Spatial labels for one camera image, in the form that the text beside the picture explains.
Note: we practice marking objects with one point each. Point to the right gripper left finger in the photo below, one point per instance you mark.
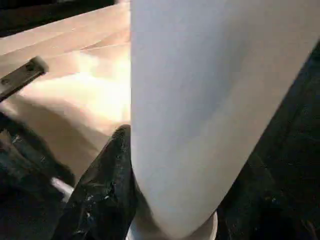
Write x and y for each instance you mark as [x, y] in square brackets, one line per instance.
[105, 195]

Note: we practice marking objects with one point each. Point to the black shiny mat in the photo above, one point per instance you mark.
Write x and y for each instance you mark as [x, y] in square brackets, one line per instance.
[295, 125]

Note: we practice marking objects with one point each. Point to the white plastic table top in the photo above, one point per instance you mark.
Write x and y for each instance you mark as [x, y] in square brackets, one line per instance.
[75, 95]

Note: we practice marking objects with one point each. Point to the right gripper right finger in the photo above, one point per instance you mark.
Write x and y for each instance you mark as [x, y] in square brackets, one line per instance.
[262, 212]

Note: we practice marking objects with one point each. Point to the white plastic table leg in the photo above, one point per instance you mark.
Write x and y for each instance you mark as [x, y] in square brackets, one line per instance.
[200, 100]

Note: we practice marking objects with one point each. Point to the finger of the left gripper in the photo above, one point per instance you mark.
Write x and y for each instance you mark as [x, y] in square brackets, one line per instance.
[30, 160]

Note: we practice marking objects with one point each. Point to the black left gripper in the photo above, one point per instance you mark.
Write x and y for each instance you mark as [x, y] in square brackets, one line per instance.
[22, 75]

